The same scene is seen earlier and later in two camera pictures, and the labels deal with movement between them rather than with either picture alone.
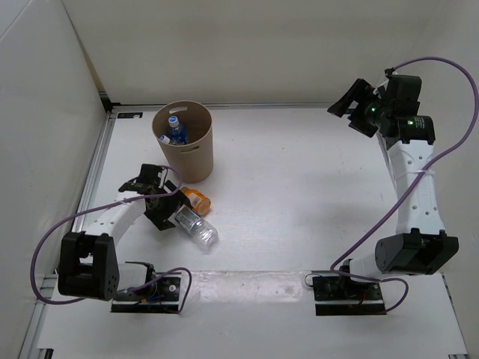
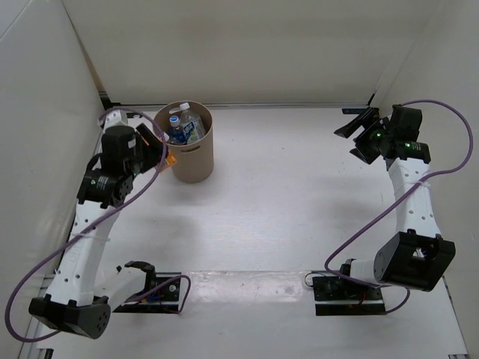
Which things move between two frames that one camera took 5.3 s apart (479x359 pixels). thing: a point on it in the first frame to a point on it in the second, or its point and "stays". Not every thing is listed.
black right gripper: x=361 y=93 to x=361 y=149
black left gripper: x=160 y=219 to x=156 y=151
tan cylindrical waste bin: x=194 y=161 stays
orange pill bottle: x=199 y=202 to x=171 y=159
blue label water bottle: x=177 y=133 stays
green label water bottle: x=202 y=231 to x=193 y=126
